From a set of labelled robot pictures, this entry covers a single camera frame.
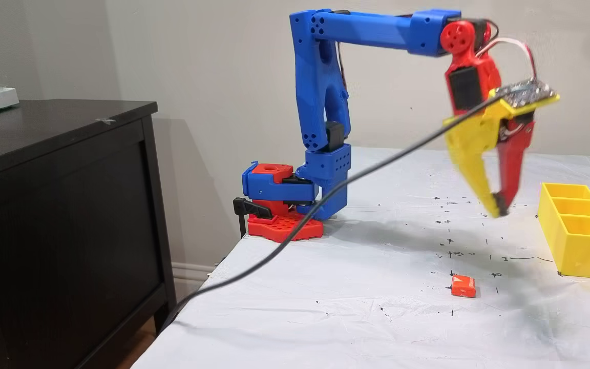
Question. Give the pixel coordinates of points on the orange wrapped candy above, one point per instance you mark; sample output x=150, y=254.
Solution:
x=463, y=286

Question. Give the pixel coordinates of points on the black table clamp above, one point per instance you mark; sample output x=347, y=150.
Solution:
x=254, y=209

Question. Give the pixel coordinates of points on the camera board on yellow mount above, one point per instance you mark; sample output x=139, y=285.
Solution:
x=525, y=95

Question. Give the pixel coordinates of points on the black wooden dresser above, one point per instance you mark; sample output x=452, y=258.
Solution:
x=59, y=230

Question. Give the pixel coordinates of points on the white plastic table cover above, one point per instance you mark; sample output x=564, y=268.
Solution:
x=377, y=328

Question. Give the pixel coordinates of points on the yellow three-compartment box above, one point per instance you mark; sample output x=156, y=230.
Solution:
x=582, y=251

